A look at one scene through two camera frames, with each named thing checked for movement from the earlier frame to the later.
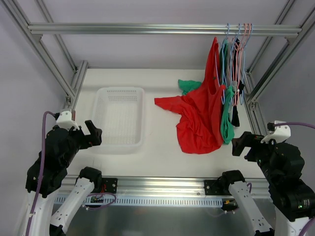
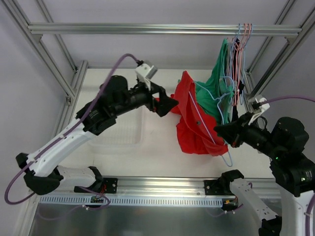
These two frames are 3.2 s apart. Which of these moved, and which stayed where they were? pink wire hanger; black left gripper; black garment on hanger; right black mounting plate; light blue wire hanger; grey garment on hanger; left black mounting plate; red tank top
Moved: light blue wire hanger; red tank top; black left gripper
Stayed: left black mounting plate; right black mounting plate; pink wire hanger; black garment on hanger; grey garment on hanger
